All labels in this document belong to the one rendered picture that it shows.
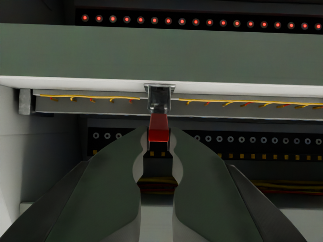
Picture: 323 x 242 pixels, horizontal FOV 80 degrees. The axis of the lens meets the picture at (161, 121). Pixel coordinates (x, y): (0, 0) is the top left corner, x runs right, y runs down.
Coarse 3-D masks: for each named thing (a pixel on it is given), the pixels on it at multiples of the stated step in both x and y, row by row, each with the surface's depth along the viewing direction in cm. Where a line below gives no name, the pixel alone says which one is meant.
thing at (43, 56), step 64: (0, 64) 16; (64, 64) 16; (128, 64) 16; (192, 64) 16; (256, 64) 16; (320, 64) 16; (0, 128) 19; (64, 128) 32; (192, 128) 35; (256, 128) 35; (320, 128) 36
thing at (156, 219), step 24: (144, 192) 34; (168, 192) 34; (264, 192) 34; (288, 192) 33; (312, 192) 34; (144, 216) 23; (168, 216) 23; (288, 216) 23; (312, 216) 23; (144, 240) 23; (168, 240) 23; (312, 240) 23
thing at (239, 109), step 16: (48, 96) 20; (64, 96) 20; (80, 96) 20; (96, 96) 20; (112, 96) 20; (48, 112) 23; (64, 112) 22; (80, 112) 22; (96, 112) 21; (112, 112) 22; (128, 112) 22; (144, 112) 22; (176, 112) 22; (192, 112) 22; (208, 112) 22; (224, 112) 22; (240, 112) 22; (256, 112) 22; (272, 112) 22; (288, 112) 22; (304, 112) 22; (320, 112) 22
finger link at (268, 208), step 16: (240, 176) 8; (240, 192) 8; (256, 192) 8; (256, 208) 7; (272, 208) 7; (256, 224) 6; (272, 224) 6; (288, 224) 6; (272, 240) 6; (288, 240) 6; (304, 240) 6
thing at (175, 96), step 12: (108, 96) 21; (132, 96) 21; (144, 96) 21; (180, 96) 21; (192, 96) 21; (204, 96) 21; (216, 96) 21; (228, 96) 21; (240, 96) 21; (252, 96) 21; (264, 96) 21
